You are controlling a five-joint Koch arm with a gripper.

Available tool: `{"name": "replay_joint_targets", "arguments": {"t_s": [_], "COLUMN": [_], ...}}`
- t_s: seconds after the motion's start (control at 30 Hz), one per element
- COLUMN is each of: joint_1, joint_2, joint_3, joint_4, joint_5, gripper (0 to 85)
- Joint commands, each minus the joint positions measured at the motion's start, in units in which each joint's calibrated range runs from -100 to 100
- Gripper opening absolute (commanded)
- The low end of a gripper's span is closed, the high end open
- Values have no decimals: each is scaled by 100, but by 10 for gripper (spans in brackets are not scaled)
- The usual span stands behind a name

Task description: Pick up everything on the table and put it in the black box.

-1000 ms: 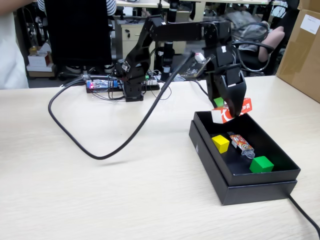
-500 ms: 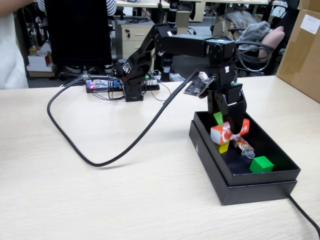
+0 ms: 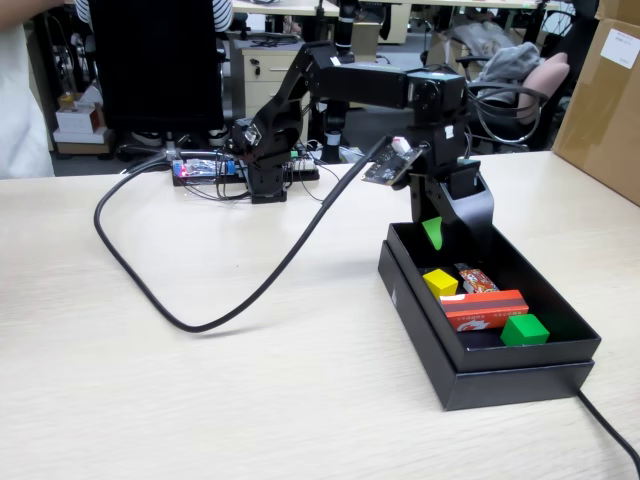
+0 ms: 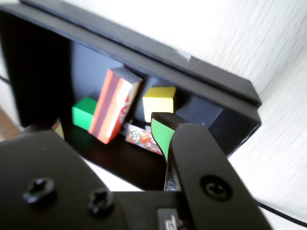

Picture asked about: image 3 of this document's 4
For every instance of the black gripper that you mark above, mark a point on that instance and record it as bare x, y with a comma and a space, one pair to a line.
440, 145

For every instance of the yellow wooden cube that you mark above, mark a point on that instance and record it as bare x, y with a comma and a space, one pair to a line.
440, 284

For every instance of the red orange printed carton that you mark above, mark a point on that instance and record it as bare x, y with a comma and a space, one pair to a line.
485, 310

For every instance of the green wooden block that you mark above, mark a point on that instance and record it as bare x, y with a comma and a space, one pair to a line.
525, 331

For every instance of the bare person forearm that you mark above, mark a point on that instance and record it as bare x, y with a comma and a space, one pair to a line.
20, 9

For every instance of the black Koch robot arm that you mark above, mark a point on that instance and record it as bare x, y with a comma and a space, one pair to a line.
360, 85

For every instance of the black cardboard box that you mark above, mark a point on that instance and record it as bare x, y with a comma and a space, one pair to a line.
525, 357

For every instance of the black open box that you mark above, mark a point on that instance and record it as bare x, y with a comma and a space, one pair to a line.
500, 390

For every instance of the cardboard box with white label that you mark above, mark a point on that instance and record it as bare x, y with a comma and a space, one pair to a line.
600, 115

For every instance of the plain brown cardboard box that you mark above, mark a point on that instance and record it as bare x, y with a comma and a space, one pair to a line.
620, 9

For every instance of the colourful printed small package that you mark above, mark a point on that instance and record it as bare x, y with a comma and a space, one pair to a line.
477, 280

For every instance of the black office chair pink back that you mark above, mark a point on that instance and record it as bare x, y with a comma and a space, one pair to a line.
542, 85

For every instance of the grey garment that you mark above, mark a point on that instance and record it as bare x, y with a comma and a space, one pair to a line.
515, 62

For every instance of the tall beige cabinet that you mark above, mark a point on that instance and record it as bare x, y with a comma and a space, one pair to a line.
365, 40

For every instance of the light wooden office desk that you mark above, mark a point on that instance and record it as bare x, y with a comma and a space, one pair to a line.
280, 7
400, 25

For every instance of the black jointed stand pole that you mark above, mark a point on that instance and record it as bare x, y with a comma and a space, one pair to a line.
342, 25

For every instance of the white sneaker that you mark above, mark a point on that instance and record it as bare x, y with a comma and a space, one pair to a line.
146, 139
219, 137

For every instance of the controller board on black plate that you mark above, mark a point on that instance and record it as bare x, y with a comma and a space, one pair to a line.
200, 169

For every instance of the person in striped shirt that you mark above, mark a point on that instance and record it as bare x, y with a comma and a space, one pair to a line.
222, 15

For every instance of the black computer monitor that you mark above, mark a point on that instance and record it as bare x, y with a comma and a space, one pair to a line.
150, 65

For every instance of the flat white carton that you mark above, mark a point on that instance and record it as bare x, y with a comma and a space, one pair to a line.
80, 142

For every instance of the white carton with brown side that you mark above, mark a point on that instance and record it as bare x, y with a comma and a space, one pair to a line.
75, 120

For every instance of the person in white shirt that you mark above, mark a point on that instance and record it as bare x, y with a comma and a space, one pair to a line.
20, 100

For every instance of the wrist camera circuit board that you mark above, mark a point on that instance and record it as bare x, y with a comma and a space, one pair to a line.
390, 165

